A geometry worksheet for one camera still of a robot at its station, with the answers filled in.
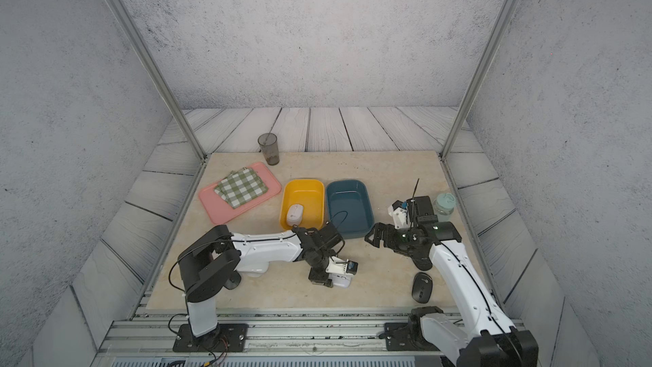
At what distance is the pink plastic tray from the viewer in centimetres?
103

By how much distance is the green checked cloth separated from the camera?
1064 millimetres

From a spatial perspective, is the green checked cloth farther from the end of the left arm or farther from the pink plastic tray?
the end of the left arm
